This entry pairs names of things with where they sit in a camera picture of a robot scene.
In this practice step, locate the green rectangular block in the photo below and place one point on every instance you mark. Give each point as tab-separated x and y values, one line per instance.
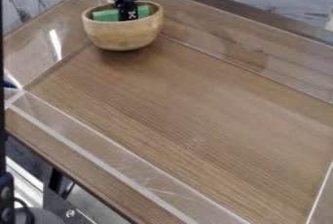
111	15

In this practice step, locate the light brown wooden bowl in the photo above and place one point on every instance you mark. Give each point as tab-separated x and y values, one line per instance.
123	35

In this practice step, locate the blue object at edge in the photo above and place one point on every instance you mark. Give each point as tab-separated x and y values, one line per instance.
8	84

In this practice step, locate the black table leg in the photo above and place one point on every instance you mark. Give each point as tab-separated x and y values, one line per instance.
55	181

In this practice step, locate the clear acrylic tray wall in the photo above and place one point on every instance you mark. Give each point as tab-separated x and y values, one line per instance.
204	130

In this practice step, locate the black metal base plate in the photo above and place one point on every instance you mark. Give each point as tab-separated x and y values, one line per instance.
59	206

